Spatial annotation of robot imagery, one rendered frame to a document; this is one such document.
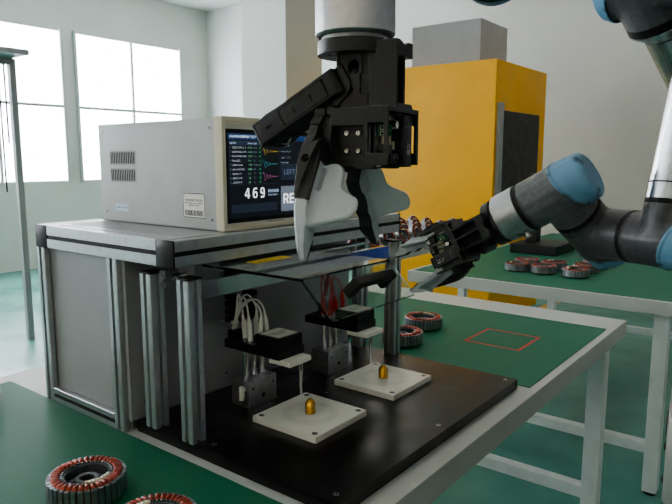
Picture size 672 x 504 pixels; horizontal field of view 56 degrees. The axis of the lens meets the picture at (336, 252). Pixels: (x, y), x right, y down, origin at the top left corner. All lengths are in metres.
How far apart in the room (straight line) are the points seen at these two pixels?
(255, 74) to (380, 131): 4.87
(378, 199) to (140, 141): 0.75
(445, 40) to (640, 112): 2.00
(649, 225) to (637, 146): 5.40
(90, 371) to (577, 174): 0.95
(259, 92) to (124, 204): 4.07
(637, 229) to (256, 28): 4.76
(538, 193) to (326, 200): 0.45
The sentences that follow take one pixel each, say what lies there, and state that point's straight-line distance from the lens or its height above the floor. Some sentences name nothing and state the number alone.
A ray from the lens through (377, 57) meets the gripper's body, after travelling 0.59.
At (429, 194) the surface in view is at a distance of 4.96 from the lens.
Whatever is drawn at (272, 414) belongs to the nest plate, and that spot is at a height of 0.78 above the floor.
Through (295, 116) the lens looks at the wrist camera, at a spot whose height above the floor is 1.29.
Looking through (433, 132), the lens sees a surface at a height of 1.45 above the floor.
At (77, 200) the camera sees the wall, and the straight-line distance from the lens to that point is 8.22.
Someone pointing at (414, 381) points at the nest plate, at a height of 0.78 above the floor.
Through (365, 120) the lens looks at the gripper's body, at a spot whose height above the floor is 1.28.
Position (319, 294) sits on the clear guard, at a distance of 0.96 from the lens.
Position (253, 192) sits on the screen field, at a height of 1.18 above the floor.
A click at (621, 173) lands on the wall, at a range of 6.34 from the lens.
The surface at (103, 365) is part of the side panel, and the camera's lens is 1.29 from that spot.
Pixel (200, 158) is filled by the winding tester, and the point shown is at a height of 1.25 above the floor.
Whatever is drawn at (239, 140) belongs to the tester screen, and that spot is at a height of 1.28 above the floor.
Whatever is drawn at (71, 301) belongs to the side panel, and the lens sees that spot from 1.35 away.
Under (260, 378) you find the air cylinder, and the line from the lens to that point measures 1.26.
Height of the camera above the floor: 1.24
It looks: 8 degrees down
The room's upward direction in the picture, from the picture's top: straight up
